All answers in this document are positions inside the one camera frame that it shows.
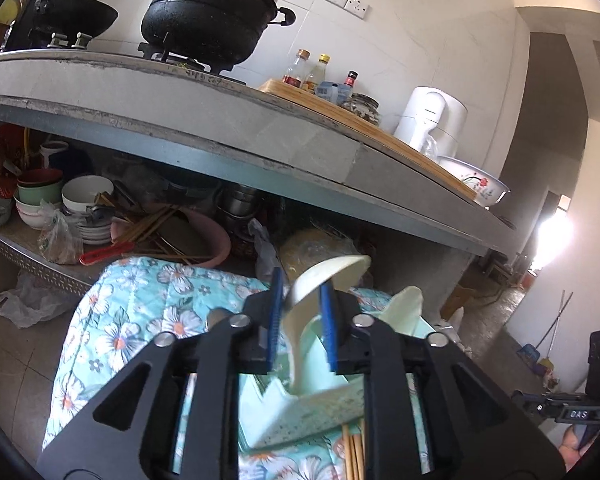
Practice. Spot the crumpled white plastic bag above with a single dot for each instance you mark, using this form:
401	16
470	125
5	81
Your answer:
27	305

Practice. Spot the pink plastic basin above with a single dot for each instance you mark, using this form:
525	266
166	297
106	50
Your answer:
205	245

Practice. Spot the black wok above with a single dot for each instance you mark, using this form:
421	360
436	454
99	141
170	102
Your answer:
75	12

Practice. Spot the person's right hand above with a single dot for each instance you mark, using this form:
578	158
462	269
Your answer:
570	447

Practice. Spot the broom and dustpan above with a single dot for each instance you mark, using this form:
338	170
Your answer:
537	352

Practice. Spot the cardboard box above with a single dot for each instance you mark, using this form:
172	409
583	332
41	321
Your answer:
462	297

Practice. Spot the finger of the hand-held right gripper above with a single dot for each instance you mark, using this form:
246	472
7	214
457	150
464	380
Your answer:
524	401

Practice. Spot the yellowish plastic bag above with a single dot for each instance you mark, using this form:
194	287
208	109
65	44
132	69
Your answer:
315	252

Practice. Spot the clear plastic bag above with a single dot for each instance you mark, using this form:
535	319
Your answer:
57	242

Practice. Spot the white plastic soup spoon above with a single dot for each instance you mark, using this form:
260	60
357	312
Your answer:
330	269
405	310

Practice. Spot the bundle of wooden chopsticks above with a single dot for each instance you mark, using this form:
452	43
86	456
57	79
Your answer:
352	455

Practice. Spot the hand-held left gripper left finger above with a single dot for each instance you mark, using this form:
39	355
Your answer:
276	320

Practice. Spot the floral turquoise blanket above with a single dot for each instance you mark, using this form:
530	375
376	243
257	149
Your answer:
145	300

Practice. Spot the white floral enamel basin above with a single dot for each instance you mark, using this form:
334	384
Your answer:
475	182

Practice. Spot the white mug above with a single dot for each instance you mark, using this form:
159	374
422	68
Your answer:
54	152

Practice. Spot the pile of bowls and plates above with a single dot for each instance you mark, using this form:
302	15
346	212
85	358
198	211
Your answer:
85	195

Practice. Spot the gas stove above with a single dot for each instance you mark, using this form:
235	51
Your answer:
175	57

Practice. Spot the blue packet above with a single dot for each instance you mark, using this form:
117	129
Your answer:
332	92

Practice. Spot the wooden cutting board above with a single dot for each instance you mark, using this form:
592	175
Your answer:
380	145

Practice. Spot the white electric kettle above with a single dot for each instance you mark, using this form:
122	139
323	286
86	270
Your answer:
430	120

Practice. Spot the clear sauce bottle yellow cap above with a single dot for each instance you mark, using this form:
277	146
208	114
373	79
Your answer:
316	72

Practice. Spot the black cooking pot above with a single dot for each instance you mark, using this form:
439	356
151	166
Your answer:
205	20

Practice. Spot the green star-holed utensil holder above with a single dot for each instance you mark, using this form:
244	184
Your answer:
310	415

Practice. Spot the concrete kitchen counter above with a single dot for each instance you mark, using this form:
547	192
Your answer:
180	110

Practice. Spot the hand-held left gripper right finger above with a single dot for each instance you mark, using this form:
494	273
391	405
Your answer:
328	330

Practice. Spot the clear sauce bottle gold cap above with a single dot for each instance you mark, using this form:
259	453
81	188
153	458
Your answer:
296	69

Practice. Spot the stacked steel pots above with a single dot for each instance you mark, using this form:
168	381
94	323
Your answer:
237	205

